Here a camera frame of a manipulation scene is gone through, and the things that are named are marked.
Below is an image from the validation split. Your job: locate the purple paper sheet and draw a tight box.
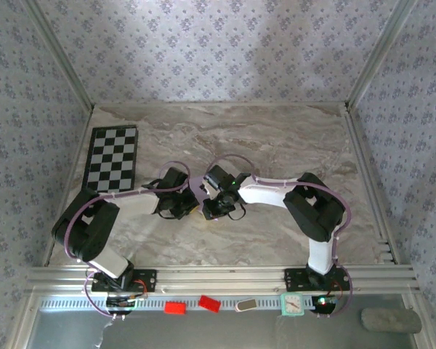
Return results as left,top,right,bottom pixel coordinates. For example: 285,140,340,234
187,174,219,222

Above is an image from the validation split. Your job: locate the black and grey checkerboard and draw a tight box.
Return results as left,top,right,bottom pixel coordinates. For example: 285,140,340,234
81,125,139,193

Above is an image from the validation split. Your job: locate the red toy brick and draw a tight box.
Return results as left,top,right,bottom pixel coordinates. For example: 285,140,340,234
163,301,187,316
198,294,222,313

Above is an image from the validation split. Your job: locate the silver oval object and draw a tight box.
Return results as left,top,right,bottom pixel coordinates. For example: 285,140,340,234
235,297,257,313

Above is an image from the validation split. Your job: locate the perforated metal strip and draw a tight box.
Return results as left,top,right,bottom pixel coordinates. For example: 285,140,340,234
38,294,344,312

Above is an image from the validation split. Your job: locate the mint green clock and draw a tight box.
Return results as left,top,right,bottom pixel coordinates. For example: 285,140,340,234
279,292,305,317

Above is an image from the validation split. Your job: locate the clear tape strip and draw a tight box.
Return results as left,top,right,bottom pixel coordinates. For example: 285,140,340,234
93,319,114,349

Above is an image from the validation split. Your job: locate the grey stone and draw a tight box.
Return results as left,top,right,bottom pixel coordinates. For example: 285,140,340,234
360,308,422,334

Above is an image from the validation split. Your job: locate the aluminium mounting rail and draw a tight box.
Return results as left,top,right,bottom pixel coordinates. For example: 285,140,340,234
25,265,421,295

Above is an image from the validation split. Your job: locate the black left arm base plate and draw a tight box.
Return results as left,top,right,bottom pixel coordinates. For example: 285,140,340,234
91,268,158,294

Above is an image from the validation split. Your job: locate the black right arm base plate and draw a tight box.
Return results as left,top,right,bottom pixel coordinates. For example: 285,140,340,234
283,268,352,292

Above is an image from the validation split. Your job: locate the aluminium side rail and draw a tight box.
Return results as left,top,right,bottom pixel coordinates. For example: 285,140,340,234
41,104,95,267
343,105,400,265

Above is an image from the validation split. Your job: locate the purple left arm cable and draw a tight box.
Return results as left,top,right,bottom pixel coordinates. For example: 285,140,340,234
64,161,193,321

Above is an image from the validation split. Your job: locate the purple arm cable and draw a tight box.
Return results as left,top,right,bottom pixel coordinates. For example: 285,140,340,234
203,154,354,321
64,161,193,321

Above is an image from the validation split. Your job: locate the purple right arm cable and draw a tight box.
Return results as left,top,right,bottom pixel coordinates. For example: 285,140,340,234
203,154,354,321

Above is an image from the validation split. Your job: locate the aluminium frame post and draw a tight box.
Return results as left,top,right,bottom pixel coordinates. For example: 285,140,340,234
21,0,95,112
344,0,419,110

